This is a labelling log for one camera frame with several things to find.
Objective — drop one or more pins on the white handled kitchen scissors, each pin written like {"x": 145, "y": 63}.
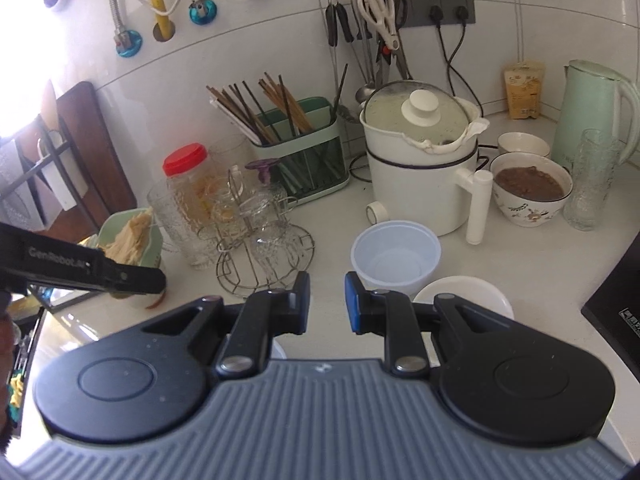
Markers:
{"x": 380, "y": 14}

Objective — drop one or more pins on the mint green electric kettle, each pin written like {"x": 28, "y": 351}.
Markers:
{"x": 592, "y": 99}

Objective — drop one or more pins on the green strainer basket with noodles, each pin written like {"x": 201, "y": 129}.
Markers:
{"x": 130, "y": 237}

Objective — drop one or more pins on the translucent plastic bowl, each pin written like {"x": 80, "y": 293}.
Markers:
{"x": 396, "y": 255}

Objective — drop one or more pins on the person's left hand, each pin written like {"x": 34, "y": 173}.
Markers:
{"x": 6, "y": 367}

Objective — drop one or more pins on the brown wooden cutting board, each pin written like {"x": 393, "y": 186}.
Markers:
{"x": 79, "y": 115}

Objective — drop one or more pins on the green chopstick holder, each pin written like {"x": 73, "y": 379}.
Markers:
{"x": 312, "y": 165}

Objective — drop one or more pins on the small white bowl behind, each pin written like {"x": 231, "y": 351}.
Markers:
{"x": 522, "y": 142}

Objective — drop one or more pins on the textured glass near kettle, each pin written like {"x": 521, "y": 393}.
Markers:
{"x": 596, "y": 159}

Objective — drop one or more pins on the patterned bowl with brown food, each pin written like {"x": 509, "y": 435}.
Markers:
{"x": 529, "y": 189}

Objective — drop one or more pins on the white electric cooking pot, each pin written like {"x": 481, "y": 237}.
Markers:
{"x": 441, "y": 192}

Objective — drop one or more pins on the tall textured clear glass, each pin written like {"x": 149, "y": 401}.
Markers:
{"x": 199, "y": 252}

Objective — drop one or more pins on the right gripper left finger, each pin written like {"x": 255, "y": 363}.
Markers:
{"x": 252, "y": 326}

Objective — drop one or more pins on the yellow snack packet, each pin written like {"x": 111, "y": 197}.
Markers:
{"x": 523, "y": 83}

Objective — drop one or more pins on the black wall power strip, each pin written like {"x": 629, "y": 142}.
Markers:
{"x": 417, "y": 13}

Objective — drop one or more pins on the black induction cooktop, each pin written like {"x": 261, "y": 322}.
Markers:
{"x": 613, "y": 309}

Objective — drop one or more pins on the small white ceramic bowl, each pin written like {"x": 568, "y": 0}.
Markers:
{"x": 470, "y": 288}

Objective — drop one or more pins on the glass pot lid white knob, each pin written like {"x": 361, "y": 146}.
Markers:
{"x": 421, "y": 111}

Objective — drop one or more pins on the white bowl orange foot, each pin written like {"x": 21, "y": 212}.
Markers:
{"x": 139, "y": 302}

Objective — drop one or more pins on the wire glass drying rack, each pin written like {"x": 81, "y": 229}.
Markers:
{"x": 259, "y": 246}

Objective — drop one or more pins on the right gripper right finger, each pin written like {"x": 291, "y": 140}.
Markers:
{"x": 390, "y": 315}

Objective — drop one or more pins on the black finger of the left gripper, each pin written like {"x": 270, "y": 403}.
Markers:
{"x": 105, "y": 275}

